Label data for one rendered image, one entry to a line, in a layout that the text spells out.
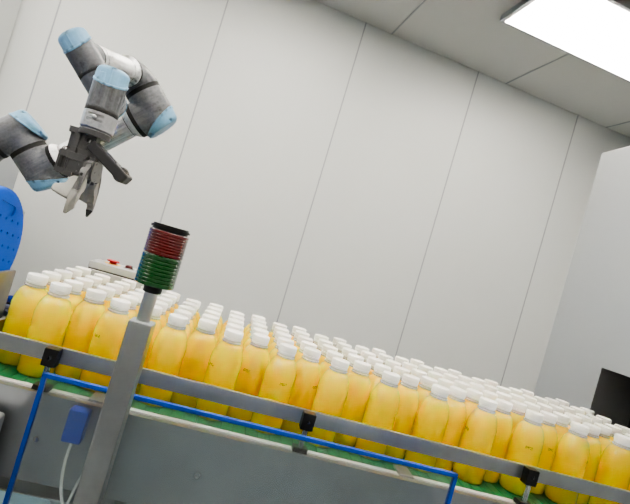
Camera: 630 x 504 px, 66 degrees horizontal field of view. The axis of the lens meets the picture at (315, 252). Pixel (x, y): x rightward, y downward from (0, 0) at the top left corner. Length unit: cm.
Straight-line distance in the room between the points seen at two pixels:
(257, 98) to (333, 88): 67
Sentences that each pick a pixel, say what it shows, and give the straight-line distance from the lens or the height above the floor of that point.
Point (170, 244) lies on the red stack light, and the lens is 79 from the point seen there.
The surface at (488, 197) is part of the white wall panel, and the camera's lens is 487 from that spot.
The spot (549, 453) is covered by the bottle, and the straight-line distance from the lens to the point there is 133.
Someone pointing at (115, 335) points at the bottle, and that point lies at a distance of 105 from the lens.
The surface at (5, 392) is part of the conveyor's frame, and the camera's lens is 107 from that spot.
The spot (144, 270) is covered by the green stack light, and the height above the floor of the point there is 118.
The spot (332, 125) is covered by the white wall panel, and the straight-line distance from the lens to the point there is 432.
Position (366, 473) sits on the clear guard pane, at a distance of 103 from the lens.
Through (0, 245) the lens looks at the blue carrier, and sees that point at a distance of 134.
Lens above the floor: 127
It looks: 1 degrees up
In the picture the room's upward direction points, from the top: 17 degrees clockwise
